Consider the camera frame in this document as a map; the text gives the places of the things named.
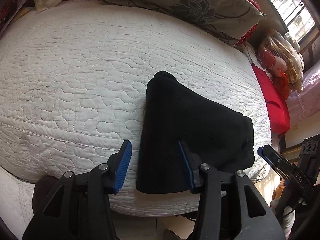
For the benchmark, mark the window with dark frame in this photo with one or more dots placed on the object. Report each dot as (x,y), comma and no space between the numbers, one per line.
(290,2)

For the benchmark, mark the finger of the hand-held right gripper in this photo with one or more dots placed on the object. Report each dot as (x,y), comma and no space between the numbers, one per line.
(275,158)

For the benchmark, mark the doll with orange hair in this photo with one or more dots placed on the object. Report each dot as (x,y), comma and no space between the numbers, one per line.
(277,72)

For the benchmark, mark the black pants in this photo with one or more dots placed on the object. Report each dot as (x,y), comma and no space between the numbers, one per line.
(190,130)

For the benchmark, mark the plain red pillow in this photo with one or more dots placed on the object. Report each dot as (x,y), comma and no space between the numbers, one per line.
(275,110)

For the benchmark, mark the red patterned pillow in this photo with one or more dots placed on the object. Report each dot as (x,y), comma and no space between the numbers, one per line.
(15,2)

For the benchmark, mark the person's brown trouser leg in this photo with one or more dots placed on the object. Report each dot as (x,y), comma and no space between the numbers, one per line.
(45,190)

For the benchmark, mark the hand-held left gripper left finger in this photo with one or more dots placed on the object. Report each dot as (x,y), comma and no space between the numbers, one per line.
(122,162)

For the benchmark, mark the person's right hand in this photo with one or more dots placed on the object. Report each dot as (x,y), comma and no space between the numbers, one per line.
(287,217)

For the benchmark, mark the clear bag of beige cloth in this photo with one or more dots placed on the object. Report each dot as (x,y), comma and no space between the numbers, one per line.
(282,52)

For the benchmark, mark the grey floral pillow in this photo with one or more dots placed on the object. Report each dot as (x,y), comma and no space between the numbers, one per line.
(180,2)

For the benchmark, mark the white quilted mattress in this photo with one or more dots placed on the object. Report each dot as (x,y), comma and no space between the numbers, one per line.
(75,80)

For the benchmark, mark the pink sheet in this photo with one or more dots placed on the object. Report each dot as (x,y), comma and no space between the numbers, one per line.
(307,92)

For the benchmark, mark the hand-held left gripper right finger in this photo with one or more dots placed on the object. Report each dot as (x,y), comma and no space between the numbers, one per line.
(186,165)

